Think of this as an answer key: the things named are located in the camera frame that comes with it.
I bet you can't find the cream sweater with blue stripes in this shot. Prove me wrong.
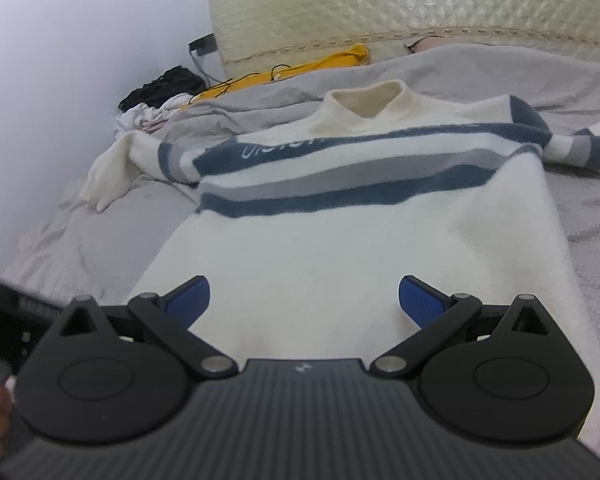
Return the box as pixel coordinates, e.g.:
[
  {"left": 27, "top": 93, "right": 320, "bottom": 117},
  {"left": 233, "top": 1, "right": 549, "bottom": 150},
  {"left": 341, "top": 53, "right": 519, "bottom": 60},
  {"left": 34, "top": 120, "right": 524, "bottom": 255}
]
[{"left": 80, "top": 79, "right": 600, "bottom": 361}]

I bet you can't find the black clothing pile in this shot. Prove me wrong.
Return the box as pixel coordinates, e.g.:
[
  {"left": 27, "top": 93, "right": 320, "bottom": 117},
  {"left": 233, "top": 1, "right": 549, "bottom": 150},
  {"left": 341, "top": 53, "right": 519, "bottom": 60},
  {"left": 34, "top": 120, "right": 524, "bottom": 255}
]
[{"left": 118, "top": 65, "right": 206, "bottom": 113}]

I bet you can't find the white crumpled cloth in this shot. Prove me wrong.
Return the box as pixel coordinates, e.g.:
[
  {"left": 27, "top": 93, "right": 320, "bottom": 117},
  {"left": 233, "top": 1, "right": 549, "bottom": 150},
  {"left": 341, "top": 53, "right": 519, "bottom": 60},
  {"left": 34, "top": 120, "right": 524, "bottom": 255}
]
[{"left": 114, "top": 92, "right": 193, "bottom": 137}]

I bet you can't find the grey duvet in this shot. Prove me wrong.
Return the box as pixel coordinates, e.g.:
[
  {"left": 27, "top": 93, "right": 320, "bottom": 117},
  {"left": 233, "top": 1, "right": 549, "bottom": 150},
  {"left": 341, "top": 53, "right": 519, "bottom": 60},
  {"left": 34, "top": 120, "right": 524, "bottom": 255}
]
[{"left": 2, "top": 42, "right": 600, "bottom": 301}]

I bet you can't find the pink pillow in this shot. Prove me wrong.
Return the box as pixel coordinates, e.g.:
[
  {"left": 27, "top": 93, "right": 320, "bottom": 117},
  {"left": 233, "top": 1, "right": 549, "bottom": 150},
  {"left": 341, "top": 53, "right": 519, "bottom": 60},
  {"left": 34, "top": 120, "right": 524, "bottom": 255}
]
[{"left": 405, "top": 35, "right": 461, "bottom": 56}]

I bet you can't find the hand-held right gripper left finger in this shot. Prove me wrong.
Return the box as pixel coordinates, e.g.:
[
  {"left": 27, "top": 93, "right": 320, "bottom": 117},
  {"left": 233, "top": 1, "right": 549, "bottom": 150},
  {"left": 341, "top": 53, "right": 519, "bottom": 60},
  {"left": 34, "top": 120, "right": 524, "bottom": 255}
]
[{"left": 45, "top": 276, "right": 240, "bottom": 380}]

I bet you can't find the yellow pillow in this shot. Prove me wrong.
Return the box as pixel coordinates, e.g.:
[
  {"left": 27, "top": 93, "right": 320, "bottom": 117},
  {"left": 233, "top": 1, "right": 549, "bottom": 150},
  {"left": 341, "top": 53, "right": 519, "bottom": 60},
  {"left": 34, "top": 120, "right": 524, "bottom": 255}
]
[{"left": 180, "top": 44, "right": 372, "bottom": 107}]

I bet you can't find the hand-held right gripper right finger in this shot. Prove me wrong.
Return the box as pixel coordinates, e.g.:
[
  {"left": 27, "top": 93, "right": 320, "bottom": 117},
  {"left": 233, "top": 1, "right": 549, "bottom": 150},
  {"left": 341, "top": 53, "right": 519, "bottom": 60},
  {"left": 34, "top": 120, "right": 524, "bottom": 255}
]
[{"left": 370, "top": 275, "right": 557, "bottom": 380}]

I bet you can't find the cream quilted headboard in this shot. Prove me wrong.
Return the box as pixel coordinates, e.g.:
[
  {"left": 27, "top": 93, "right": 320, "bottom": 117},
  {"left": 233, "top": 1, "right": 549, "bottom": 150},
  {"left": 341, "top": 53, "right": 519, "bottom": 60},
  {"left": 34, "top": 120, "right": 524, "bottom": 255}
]
[{"left": 209, "top": 0, "right": 600, "bottom": 78}]

